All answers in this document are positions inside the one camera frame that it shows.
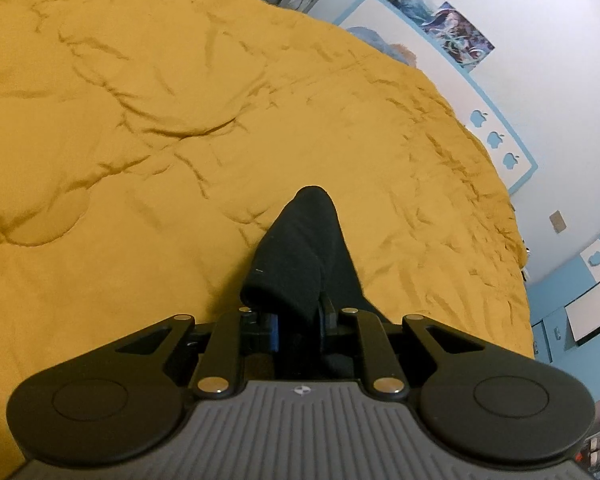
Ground black pants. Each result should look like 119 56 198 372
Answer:
239 185 382 381

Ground blue pillow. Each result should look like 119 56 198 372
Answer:
350 25 418 67

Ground white headboard with blue apples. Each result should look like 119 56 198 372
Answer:
332 0 538 196

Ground colourful wall poster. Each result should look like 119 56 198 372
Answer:
325 0 496 73

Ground white board with black frame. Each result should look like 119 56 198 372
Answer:
565 285 600 346

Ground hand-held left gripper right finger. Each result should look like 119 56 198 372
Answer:
317 295 488 398

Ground yellow quilted blanket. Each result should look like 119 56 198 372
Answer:
0 0 533 480

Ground blue wardrobe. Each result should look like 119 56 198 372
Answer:
525 232 600 406

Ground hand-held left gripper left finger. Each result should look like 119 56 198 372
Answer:
107 305 282 398

